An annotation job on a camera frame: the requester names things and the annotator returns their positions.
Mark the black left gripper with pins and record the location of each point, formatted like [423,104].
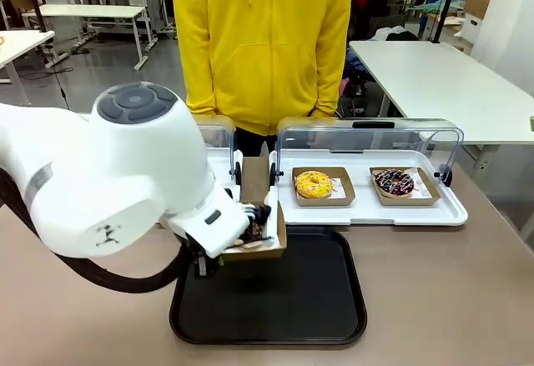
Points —
[204,257]

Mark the chocolate glazed sprinkle donut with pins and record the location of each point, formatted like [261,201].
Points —
[255,232]

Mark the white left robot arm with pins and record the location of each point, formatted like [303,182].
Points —
[125,174]

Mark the black plastic serving tray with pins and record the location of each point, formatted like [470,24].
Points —
[292,299]

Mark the yellow donut in cardboard tray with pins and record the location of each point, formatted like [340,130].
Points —
[317,203]

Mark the yellow glazed sprinkle donut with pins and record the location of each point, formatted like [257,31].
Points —
[306,189]

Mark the dark drizzled sprinkle donut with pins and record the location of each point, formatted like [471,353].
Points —
[386,187]

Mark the dark sprinkled donut in tray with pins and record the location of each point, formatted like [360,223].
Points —
[409,202]

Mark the white printed paper liner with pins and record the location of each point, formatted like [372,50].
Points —
[421,187]
[339,184]
[273,220]

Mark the black trousers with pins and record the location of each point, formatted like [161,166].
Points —
[250,145]

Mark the clear display case lid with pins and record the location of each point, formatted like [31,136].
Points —
[217,124]
[375,138]

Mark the pink cloth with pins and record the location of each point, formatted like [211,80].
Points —
[345,88]

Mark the person in yellow hoodie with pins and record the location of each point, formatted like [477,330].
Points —
[263,49]

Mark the large white table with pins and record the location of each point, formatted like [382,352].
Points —
[438,82]

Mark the black and white clothes pile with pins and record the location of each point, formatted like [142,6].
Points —
[394,33]

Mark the white table with white legs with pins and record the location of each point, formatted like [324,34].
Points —
[96,11]

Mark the white table with thin top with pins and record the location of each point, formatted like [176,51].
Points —
[21,43]

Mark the green cloth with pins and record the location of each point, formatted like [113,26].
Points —
[425,6]

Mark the white storage box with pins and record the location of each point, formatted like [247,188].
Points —
[471,28]

